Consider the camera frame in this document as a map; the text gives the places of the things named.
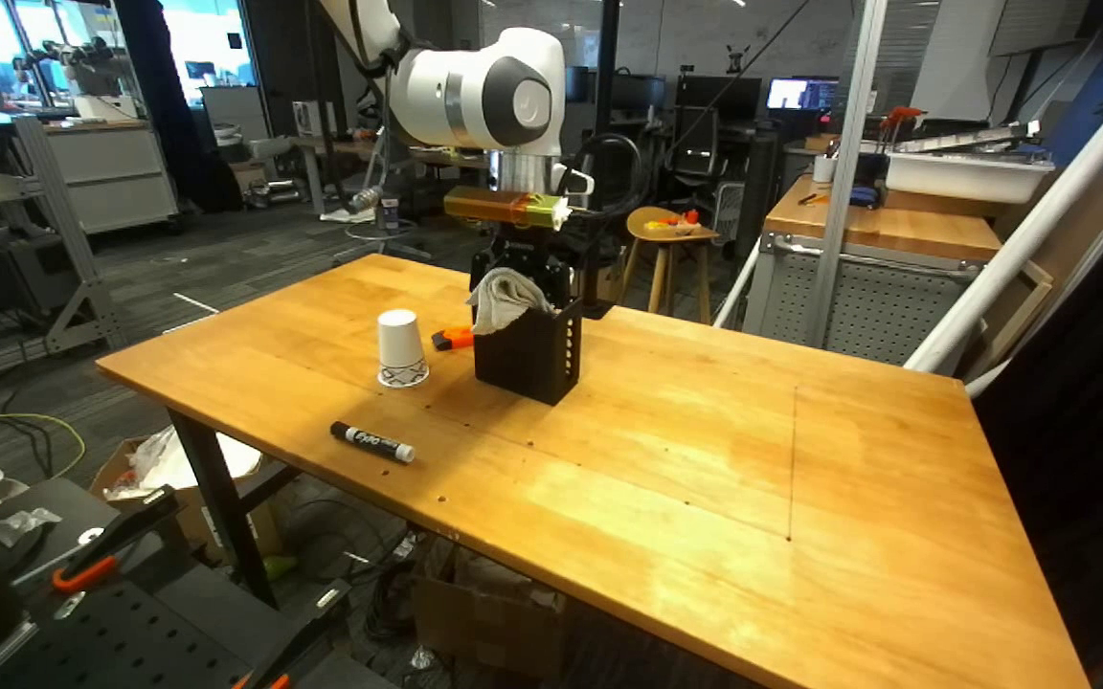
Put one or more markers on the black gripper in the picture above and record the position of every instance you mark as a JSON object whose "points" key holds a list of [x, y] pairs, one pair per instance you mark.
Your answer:
{"points": [[533, 251]]}

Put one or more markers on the light grey cloth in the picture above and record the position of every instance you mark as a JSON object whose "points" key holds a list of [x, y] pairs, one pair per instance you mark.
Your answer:
{"points": [[501, 302]]}

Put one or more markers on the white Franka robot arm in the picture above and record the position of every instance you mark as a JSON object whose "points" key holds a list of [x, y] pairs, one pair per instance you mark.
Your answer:
{"points": [[476, 81]]}

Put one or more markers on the black perforated box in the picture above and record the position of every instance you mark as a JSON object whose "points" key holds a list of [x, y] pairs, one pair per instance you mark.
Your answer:
{"points": [[533, 358]]}

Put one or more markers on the cardboard box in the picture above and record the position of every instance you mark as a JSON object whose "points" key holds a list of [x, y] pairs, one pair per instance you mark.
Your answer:
{"points": [[486, 626]]}

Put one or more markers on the orange black tool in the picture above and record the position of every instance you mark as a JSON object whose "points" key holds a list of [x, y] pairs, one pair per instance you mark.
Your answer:
{"points": [[453, 336]]}

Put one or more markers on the white paper cup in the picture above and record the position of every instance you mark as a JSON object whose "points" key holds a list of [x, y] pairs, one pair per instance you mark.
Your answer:
{"points": [[398, 349]]}

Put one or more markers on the round wooden stool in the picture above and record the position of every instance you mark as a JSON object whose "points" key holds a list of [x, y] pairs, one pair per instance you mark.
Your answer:
{"points": [[667, 241]]}

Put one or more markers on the thin white leaning bar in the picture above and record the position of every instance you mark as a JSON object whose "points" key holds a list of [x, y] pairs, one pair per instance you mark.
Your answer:
{"points": [[737, 280]]}

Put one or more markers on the black white marker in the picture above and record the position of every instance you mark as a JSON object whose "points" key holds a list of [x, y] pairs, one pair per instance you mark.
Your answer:
{"points": [[372, 441]]}

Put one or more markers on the black vertical pole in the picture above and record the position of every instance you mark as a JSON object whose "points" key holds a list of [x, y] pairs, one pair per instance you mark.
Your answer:
{"points": [[605, 76]]}

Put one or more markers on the computer monitor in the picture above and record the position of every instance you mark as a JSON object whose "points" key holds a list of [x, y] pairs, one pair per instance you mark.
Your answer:
{"points": [[803, 93]]}

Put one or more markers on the wooden top workbench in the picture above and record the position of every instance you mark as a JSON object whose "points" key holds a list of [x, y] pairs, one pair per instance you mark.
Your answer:
{"points": [[882, 255]]}

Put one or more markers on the white plastic bag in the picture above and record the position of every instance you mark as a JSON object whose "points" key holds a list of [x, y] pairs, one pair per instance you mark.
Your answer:
{"points": [[172, 462]]}

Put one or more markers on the white cabinet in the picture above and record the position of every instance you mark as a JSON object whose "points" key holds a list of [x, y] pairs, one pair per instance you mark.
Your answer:
{"points": [[113, 173]]}

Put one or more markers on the white tray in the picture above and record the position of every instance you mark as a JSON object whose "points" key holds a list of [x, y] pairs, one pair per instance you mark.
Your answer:
{"points": [[967, 173]]}

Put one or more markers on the grey metal shelf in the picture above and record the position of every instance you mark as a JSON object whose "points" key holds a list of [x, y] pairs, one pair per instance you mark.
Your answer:
{"points": [[15, 241]]}

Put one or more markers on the black pegboard plate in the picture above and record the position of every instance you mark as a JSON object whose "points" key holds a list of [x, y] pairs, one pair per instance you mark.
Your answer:
{"points": [[132, 638]]}

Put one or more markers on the silver foil packet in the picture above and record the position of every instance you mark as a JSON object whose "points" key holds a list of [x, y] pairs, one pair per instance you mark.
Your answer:
{"points": [[19, 527]]}

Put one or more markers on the white frame post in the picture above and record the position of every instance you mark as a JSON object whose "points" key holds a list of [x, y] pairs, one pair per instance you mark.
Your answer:
{"points": [[850, 165]]}

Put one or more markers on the white diagonal frame bar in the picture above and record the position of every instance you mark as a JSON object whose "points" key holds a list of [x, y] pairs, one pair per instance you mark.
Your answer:
{"points": [[1036, 211]]}

